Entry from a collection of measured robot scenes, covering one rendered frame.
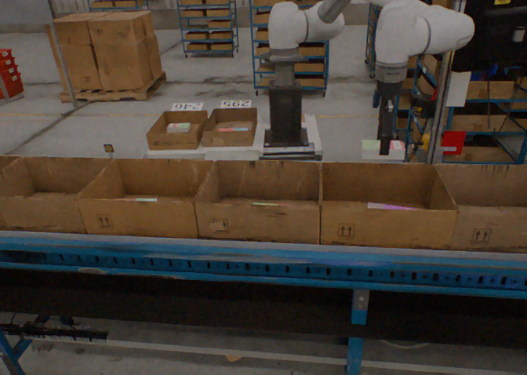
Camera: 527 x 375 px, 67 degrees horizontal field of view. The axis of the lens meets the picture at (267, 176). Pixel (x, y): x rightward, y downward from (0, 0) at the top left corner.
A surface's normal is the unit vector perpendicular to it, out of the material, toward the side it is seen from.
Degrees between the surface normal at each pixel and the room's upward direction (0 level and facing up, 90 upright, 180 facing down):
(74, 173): 89
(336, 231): 90
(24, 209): 90
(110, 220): 90
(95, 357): 0
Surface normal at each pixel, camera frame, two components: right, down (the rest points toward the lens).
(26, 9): -0.33, 0.47
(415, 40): 0.31, 0.49
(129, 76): -0.05, 0.51
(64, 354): -0.04, -0.87
